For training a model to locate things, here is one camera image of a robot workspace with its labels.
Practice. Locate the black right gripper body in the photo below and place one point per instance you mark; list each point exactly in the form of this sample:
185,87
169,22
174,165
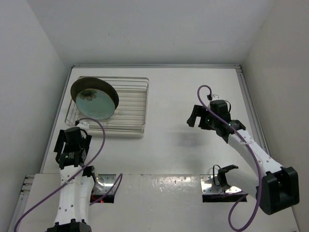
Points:
207,122

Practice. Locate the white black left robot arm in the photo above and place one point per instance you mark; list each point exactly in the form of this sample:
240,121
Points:
71,150

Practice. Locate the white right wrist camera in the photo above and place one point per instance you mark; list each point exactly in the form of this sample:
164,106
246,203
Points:
213,97

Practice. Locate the large green floral plate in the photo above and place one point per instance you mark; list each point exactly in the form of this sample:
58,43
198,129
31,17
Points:
95,104

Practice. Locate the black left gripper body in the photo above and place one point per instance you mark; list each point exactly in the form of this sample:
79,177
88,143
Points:
85,142

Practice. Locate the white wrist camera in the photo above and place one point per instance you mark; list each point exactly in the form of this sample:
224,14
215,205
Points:
82,124
213,97

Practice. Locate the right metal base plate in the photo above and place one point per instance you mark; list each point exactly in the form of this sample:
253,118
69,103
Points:
210,186

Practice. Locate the wire dish rack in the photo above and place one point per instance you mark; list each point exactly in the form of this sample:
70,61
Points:
130,116

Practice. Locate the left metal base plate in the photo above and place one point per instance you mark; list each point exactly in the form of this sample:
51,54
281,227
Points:
104,183

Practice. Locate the brown round plate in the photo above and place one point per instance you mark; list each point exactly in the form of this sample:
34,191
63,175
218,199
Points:
94,83

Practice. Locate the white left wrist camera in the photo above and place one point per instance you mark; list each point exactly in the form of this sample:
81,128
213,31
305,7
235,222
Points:
82,124

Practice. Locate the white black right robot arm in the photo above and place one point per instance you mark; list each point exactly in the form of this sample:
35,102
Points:
274,187

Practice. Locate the metal base plate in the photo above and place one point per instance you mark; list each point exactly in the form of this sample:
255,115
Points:
210,186
104,183

